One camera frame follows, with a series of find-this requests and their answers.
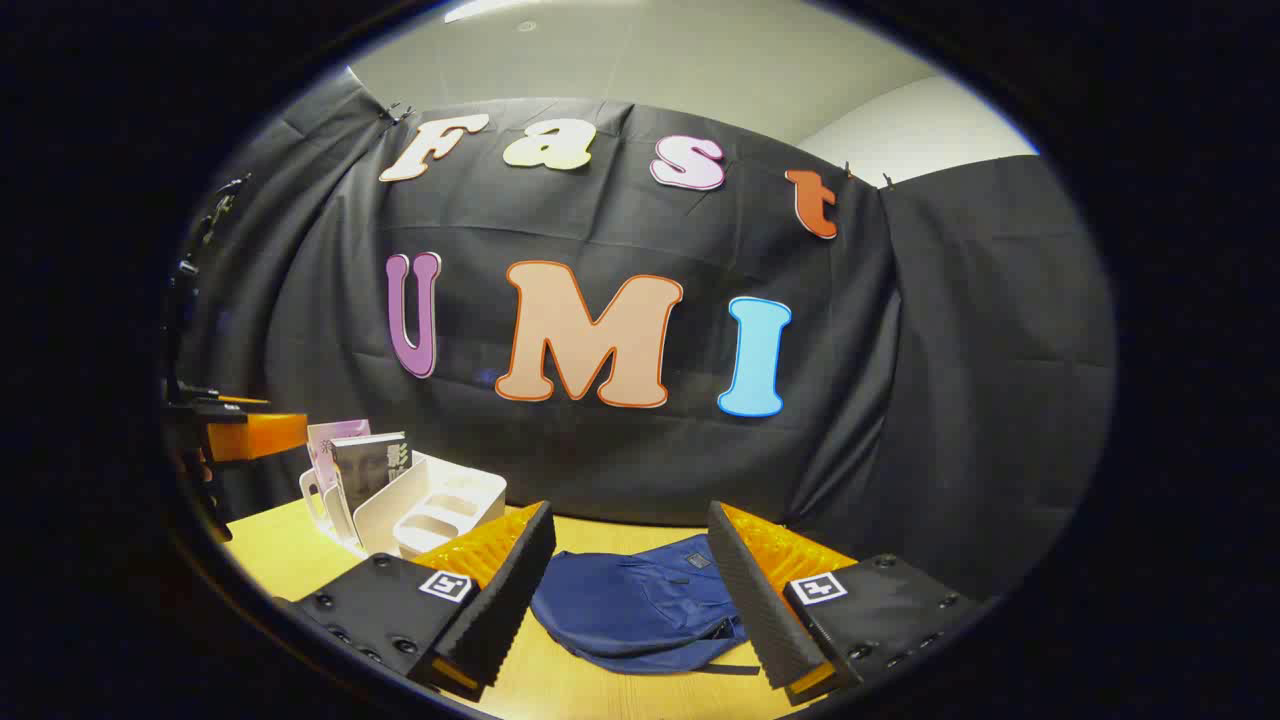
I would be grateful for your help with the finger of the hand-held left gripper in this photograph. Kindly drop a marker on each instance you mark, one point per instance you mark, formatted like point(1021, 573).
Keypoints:
point(260, 435)

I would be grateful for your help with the white bookshelf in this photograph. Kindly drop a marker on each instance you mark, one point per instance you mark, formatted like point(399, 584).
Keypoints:
point(420, 500)

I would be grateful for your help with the blue schoolbag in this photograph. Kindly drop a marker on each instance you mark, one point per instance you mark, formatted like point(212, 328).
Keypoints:
point(630, 610)

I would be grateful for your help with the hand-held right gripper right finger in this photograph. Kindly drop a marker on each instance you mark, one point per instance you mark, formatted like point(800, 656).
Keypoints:
point(760, 610)

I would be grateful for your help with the black book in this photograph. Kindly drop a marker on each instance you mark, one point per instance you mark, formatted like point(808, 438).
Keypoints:
point(365, 470)

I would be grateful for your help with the black backdrop cloth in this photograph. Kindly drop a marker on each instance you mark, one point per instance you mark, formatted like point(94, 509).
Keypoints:
point(620, 470)

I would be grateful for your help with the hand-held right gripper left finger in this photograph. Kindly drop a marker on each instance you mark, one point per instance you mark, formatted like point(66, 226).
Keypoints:
point(505, 600)

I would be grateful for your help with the pink book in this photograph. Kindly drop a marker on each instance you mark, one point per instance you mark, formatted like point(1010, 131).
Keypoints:
point(325, 440)

